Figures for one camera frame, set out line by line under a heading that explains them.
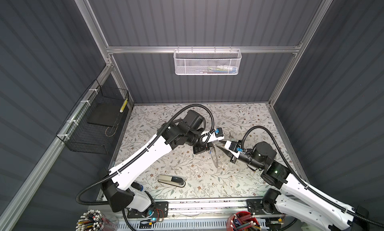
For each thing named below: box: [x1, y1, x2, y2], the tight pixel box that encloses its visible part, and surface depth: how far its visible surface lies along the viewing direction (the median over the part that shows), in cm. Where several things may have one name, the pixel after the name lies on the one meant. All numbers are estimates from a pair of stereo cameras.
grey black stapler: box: [157, 174, 186, 188], surface depth 82 cm
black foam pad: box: [87, 101, 123, 127], surface depth 80 cm
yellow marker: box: [119, 98, 128, 113], surface depth 83 cm
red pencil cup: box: [226, 211, 261, 231], surface depth 61 cm
